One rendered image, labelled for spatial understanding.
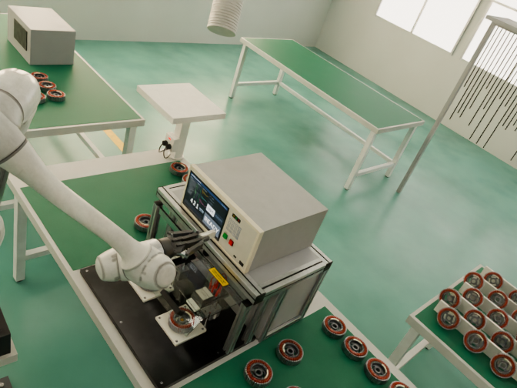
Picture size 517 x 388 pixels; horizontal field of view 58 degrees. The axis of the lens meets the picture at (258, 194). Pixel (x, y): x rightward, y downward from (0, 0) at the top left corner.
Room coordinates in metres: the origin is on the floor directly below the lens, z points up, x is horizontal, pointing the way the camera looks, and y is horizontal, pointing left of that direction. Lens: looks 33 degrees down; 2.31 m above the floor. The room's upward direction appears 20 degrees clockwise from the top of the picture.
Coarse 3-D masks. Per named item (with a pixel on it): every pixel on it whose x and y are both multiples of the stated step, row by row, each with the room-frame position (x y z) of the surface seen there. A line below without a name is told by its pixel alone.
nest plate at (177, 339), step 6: (156, 318) 1.26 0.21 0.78; (162, 318) 1.27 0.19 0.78; (162, 324) 1.24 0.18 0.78; (198, 324) 1.30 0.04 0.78; (168, 330) 1.22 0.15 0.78; (192, 330) 1.26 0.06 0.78; (198, 330) 1.27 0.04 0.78; (204, 330) 1.28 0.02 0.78; (168, 336) 1.20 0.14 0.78; (174, 336) 1.20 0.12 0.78; (180, 336) 1.21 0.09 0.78; (186, 336) 1.22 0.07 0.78; (192, 336) 1.24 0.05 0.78; (174, 342) 1.18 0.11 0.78; (180, 342) 1.19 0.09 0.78
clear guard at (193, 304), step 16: (208, 256) 1.39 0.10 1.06; (176, 272) 1.25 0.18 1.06; (192, 272) 1.28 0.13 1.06; (208, 272) 1.31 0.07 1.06; (224, 272) 1.34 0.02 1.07; (176, 288) 1.18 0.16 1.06; (192, 288) 1.20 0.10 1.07; (208, 288) 1.23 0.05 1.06; (224, 288) 1.26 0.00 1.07; (176, 304) 1.13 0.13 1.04; (192, 304) 1.13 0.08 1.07; (208, 304) 1.16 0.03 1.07; (224, 304) 1.18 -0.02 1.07; (176, 320) 1.09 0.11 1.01; (192, 320) 1.08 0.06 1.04
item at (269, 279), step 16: (160, 192) 1.62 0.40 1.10; (176, 192) 1.65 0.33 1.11; (176, 208) 1.55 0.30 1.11; (192, 224) 1.48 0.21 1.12; (208, 240) 1.42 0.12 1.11; (224, 256) 1.36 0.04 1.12; (288, 256) 1.50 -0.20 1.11; (304, 256) 1.54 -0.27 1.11; (320, 256) 1.57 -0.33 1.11; (240, 272) 1.32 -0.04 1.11; (256, 272) 1.35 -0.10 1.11; (272, 272) 1.38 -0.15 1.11; (288, 272) 1.41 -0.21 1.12; (304, 272) 1.44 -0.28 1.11; (320, 272) 1.52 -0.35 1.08; (240, 288) 1.27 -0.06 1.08; (256, 288) 1.26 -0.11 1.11; (272, 288) 1.29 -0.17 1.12; (288, 288) 1.37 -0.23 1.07
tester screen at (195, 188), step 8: (192, 176) 1.56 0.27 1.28; (192, 184) 1.55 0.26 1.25; (200, 184) 1.53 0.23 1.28; (192, 192) 1.54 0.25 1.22; (200, 192) 1.52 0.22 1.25; (208, 192) 1.49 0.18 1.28; (184, 200) 1.57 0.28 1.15; (200, 200) 1.51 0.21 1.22; (208, 200) 1.48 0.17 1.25; (216, 200) 1.46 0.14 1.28; (200, 208) 1.50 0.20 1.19; (216, 208) 1.45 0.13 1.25; (224, 208) 1.43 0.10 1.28; (224, 216) 1.42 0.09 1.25
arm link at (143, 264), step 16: (16, 160) 0.94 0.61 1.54; (32, 160) 0.98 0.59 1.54; (16, 176) 0.95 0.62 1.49; (32, 176) 0.96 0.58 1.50; (48, 176) 0.99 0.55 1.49; (48, 192) 0.97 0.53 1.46; (64, 192) 0.98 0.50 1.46; (64, 208) 0.96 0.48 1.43; (80, 208) 0.97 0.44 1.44; (96, 224) 0.95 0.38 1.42; (112, 224) 0.98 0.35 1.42; (112, 240) 0.94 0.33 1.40; (128, 240) 0.96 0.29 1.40; (128, 256) 0.94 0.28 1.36; (144, 256) 0.96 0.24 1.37; (160, 256) 0.97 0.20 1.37; (128, 272) 0.93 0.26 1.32; (144, 272) 0.93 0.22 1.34; (160, 272) 0.93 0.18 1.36; (160, 288) 0.92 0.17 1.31
